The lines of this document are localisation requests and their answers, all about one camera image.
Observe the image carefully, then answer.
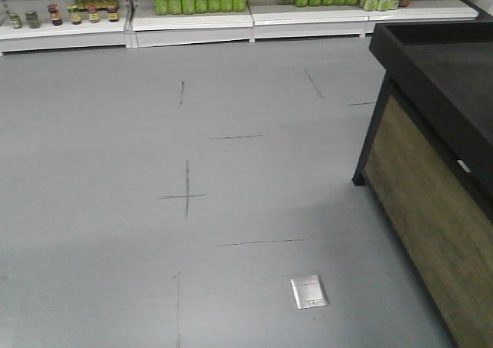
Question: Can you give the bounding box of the silver floor outlet plate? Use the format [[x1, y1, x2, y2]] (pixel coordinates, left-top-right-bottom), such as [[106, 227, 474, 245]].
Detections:
[[290, 275, 329, 310]]

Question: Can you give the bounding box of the green bottle row left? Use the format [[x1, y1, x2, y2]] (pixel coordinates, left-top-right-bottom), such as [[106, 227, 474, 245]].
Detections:
[[153, 0, 248, 15]]

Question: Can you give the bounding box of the black wooden display stand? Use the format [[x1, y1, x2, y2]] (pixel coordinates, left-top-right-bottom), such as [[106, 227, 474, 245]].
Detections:
[[352, 20, 492, 347]]

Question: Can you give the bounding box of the small sauce jars group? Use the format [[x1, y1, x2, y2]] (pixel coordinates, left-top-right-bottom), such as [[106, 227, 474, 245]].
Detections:
[[8, 3, 120, 29]]

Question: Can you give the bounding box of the white store shelf unit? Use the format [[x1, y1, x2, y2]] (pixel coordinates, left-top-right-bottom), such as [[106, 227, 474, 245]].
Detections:
[[1, 0, 478, 53]]

